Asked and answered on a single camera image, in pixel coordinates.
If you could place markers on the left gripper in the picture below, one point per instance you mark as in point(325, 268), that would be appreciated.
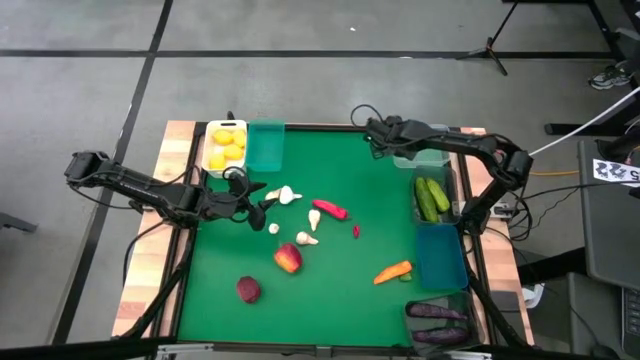
point(230, 200)

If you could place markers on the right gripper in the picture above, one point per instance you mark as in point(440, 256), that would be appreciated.
point(395, 134)

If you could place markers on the beige garlic bulb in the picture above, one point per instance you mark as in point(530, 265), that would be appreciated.
point(273, 194)
point(305, 239)
point(314, 219)

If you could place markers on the small garlic bulb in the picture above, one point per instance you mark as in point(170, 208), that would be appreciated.
point(273, 228)

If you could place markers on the white garlic bulb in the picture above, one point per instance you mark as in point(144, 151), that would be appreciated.
point(288, 195)

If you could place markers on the yellow lemon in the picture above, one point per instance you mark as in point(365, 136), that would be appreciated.
point(223, 137)
point(217, 161)
point(239, 138)
point(233, 151)

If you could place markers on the red and yellow apple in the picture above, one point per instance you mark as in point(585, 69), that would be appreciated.
point(288, 257)

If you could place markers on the dark green cucumber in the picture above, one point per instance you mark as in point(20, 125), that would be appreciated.
point(426, 200)

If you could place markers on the long red pepper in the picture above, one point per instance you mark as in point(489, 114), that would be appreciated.
point(330, 209)

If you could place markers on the light green cucumber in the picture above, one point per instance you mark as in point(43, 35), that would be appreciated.
point(438, 195)

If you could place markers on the dark red beet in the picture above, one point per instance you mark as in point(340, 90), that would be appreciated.
point(248, 289)

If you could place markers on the small red pepper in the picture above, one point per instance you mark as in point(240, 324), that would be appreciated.
point(356, 231)

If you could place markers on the orange carrot with green top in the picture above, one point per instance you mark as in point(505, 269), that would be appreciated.
point(393, 272)

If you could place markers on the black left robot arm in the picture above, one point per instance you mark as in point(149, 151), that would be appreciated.
point(140, 187)

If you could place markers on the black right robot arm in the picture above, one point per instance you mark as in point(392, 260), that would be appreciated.
point(465, 142)

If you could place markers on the clear plastic bin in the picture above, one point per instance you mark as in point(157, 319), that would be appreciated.
point(430, 157)

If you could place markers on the white plastic bin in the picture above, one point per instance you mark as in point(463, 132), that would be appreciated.
point(225, 173)

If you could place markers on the teal plastic bin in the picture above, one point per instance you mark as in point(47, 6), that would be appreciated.
point(265, 147)

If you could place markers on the green-tinted clear bin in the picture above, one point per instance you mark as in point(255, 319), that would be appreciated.
point(454, 175)

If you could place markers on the black clamp knob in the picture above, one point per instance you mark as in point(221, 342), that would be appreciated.
point(230, 115)

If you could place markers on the black tripod stand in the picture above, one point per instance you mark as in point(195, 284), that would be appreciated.
point(488, 49)

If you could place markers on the grey power strip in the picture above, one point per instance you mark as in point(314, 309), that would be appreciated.
point(500, 210)

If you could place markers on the blue plastic bin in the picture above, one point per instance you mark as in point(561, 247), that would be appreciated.
point(442, 257)

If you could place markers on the black floor stand base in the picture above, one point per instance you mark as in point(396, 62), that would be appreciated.
point(565, 129)

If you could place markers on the smoky dark plastic bin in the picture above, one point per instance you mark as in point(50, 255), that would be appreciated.
point(440, 324)

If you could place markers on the white crumpled bag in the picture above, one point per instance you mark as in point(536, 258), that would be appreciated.
point(534, 295)

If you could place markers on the white printed tag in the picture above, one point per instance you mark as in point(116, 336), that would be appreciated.
point(612, 171)

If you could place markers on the person's shoe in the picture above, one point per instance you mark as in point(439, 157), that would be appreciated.
point(610, 77)

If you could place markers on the grey chair leg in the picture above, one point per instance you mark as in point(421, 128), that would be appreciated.
point(17, 223)

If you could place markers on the dark grey desk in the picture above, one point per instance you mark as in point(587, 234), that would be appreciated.
point(615, 235)

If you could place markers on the black frame bar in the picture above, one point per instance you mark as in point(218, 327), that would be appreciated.
point(75, 349)

